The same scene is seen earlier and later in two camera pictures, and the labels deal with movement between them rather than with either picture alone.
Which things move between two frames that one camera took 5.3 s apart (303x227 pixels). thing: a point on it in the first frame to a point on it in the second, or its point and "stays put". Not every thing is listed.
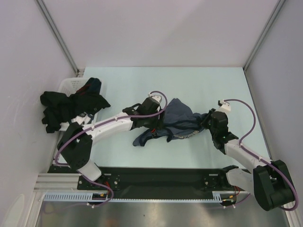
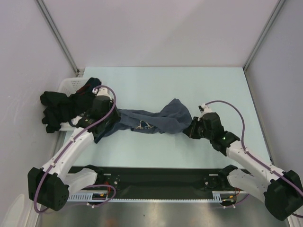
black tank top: (59, 108) stays put
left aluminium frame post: (42, 4) stays put
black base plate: (158, 179) stays put
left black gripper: (157, 124) to (116, 116)
